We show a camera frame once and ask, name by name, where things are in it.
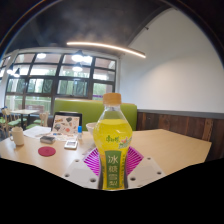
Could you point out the green upholstered bench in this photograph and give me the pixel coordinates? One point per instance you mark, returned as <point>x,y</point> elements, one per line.
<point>86,110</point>

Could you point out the dark-framed window wall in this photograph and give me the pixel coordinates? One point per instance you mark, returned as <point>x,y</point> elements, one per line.
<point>56,83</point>

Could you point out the yellow drink bottle orange cap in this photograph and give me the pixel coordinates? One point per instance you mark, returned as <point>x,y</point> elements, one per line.
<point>112,140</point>

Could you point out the flat round red coaster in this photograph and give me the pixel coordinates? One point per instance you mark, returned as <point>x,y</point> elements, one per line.
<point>46,151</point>

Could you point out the small dark grey box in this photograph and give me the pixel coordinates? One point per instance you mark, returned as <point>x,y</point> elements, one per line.
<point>47,139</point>

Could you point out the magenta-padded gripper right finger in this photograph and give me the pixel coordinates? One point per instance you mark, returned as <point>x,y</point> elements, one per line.
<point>146,171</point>

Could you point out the small white flat device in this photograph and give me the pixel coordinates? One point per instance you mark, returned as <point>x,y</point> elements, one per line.
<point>71,144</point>

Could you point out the long curved linear light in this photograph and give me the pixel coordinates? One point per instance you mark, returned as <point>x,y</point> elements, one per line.
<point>106,47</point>

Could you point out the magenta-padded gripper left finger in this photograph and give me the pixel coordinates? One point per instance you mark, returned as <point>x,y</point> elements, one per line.
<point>78,171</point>

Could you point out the small blue-capped bottle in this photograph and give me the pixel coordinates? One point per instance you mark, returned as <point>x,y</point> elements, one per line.
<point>79,132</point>

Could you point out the black pendant lamps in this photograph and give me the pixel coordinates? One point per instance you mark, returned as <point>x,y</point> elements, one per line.
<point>77,56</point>

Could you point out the white ribbed mug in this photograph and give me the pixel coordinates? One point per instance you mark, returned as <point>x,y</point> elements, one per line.
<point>18,136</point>

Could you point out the black tablet with stickers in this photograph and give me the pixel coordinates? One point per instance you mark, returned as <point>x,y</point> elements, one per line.
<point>66,124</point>

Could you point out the wooden chairs with green seats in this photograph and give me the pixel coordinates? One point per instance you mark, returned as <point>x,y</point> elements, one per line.
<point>10,121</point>

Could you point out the wooden dining table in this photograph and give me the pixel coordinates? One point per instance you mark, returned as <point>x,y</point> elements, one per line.
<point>25,112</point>

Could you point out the white bowl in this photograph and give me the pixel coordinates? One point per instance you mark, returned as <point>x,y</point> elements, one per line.
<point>90,128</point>

